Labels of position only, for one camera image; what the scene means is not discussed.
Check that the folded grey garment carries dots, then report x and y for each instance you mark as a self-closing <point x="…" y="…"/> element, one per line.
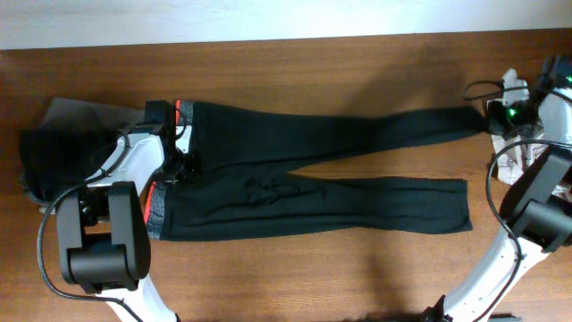
<point x="80" y="116"/>

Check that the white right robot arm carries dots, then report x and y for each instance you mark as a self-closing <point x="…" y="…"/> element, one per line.
<point x="534" y="223"/>

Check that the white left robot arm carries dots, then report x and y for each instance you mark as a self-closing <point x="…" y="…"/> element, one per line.
<point x="104" y="246"/>

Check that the black leggings with red waistband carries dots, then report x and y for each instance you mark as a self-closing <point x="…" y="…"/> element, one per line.
<point x="242" y="182"/>

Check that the crumpled beige garment pile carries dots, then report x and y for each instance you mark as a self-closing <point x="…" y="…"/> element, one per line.
<point x="511" y="166"/>

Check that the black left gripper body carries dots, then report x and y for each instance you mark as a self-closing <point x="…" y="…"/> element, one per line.
<point x="180" y="157"/>

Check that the folded black garment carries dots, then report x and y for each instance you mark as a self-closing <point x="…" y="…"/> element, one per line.
<point x="54" y="161"/>

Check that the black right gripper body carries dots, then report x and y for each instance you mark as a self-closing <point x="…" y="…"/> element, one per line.
<point x="511" y="120"/>

